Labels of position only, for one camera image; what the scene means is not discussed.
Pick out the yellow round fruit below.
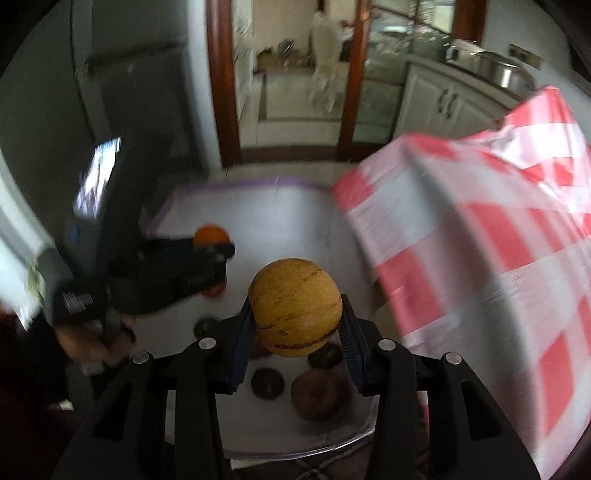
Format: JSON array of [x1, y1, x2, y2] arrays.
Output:
[[248, 258, 344, 358]]

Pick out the wooden door frame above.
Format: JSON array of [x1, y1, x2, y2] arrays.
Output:
[[205, 0, 488, 167]]

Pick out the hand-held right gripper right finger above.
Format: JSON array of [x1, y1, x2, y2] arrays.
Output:
[[339, 300, 542, 480]]

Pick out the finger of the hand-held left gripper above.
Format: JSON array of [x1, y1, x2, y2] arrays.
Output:
[[147, 236, 237, 260], [181, 260, 229, 300]]

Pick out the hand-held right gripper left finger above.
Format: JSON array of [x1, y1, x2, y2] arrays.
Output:
[[55, 295, 259, 480]]

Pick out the grey refrigerator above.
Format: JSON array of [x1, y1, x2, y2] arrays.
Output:
[[69, 0, 211, 185]]

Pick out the white kitchen cabinet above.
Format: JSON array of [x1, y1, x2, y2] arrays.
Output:
[[394, 58, 513, 139]]

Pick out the white chair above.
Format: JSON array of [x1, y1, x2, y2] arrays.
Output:
[[307, 13, 354, 112]]

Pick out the person's left hand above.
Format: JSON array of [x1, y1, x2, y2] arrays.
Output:
[[61, 322, 138, 368]]

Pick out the steel pot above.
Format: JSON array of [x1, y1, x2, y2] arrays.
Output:
[[473, 51, 534, 93]]

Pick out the red white checkered tablecloth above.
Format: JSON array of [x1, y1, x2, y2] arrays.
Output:
[[332, 85, 591, 480]]

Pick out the wall outlet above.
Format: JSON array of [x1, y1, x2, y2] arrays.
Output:
[[508, 43, 544, 71]]

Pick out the large brown round fruit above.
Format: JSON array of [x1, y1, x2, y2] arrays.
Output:
[[291, 369, 351, 422]]

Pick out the white printed bag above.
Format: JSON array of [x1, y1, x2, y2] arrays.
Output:
[[0, 217, 54, 326]]

